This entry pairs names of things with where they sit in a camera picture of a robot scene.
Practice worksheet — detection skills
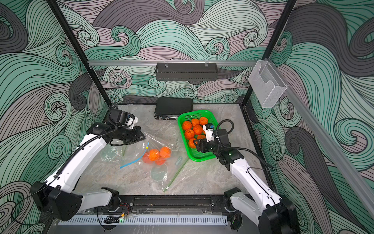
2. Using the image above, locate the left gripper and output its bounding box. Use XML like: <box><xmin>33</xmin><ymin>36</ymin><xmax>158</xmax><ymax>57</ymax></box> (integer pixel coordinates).
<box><xmin>116</xmin><ymin>125</ymin><xmax>146</xmax><ymax>143</ymax></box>

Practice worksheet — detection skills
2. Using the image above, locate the green plastic basket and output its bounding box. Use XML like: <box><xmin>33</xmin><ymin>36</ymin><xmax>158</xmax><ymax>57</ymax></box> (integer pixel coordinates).
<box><xmin>177</xmin><ymin>110</ymin><xmax>218</xmax><ymax>162</ymax></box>

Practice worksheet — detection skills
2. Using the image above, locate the orange taken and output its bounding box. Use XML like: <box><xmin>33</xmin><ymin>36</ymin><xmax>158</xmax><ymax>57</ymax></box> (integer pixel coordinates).
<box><xmin>182</xmin><ymin>121</ymin><xmax>193</xmax><ymax>131</ymax></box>
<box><xmin>184</xmin><ymin>129</ymin><xmax>195</xmax><ymax>140</ymax></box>
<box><xmin>191</xmin><ymin>119</ymin><xmax>200</xmax><ymax>127</ymax></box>

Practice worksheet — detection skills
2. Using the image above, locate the orange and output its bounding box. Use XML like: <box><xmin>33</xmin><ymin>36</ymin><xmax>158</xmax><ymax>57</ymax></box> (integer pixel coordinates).
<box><xmin>193</xmin><ymin>125</ymin><xmax>204</xmax><ymax>135</ymax></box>
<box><xmin>199</xmin><ymin>117</ymin><xmax>208</xmax><ymax>126</ymax></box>

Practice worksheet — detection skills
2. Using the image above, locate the clear bag of oranges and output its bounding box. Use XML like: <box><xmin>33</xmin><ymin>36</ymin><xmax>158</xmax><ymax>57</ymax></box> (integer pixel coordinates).
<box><xmin>119</xmin><ymin>133</ymin><xmax>176</xmax><ymax>169</ymax></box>

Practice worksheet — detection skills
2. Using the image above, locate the green printed zip-top bag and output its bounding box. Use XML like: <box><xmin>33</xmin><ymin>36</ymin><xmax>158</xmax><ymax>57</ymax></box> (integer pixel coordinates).
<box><xmin>100</xmin><ymin>145</ymin><xmax>126</xmax><ymax>162</ymax></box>

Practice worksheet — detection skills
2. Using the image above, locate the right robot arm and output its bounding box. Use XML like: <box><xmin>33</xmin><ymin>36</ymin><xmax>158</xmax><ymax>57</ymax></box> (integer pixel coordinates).
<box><xmin>193</xmin><ymin>123</ymin><xmax>300</xmax><ymax>234</ymax></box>

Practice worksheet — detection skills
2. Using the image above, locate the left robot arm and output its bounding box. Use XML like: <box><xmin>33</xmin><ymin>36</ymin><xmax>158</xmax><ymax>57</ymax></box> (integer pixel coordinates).
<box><xmin>30</xmin><ymin>108</ymin><xmax>145</xmax><ymax>221</ymax></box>

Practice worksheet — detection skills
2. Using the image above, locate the black flat box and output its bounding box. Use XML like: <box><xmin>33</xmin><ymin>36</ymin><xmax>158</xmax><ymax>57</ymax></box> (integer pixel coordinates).
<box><xmin>154</xmin><ymin>97</ymin><xmax>193</xmax><ymax>121</ymax></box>

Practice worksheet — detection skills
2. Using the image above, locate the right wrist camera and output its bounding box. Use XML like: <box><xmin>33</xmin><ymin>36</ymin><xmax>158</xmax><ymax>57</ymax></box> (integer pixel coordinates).
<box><xmin>203</xmin><ymin>123</ymin><xmax>214</xmax><ymax>142</ymax></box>

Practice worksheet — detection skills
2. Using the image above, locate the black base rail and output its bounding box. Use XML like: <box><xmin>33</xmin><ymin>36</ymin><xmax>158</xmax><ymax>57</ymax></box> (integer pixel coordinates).
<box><xmin>58</xmin><ymin>194</ymin><xmax>288</xmax><ymax>214</ymax></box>

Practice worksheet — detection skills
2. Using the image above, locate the black wall shelf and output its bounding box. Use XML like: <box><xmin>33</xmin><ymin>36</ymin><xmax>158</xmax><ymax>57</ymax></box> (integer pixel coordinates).
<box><xmin>155</xmin><ymin>63</ymin><xmax>218</xmax><ymax>82</ymax></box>

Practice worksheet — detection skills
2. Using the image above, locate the aluminium wall rail back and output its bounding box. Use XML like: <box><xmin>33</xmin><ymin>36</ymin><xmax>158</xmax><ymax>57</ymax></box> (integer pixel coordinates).
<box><xmin>88</xmin><ymin>59</ymin><xmax>257</xmax><ymax>67</ymax></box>

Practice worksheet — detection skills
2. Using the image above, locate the aluminium wall rail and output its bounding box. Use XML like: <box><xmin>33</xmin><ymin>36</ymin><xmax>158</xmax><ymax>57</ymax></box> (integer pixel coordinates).
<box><xmin>88</xmin><ymin>59</ymin><xmax>257</xmax><ymax>67</ymax></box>
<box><xmin>265</xmin><ymin>58</ymin><xmax>374</xmax><ymax>217</ymax></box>

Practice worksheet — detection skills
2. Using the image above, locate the clear acrylic wall holder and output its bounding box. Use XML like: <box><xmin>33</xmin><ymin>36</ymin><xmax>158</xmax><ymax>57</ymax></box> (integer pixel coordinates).
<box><xmin>248</xmin><ymin>60</ymin><xmax>287</xmax><ymax>108</ymax></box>

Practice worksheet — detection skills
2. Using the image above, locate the white slotted cable duct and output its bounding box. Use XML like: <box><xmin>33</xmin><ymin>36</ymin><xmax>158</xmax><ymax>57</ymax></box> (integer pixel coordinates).
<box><xmin>59</xmin><ymin>215</ymin><xmax>228</xmax><ymax>226</ymax></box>

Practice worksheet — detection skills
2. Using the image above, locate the aluminium wall rail right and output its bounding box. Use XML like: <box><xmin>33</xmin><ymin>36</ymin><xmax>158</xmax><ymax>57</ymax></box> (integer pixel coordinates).
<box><xmin>265</xmin><ymin>58</ymin><xmax>374</xmax><ymax>217</ymax></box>

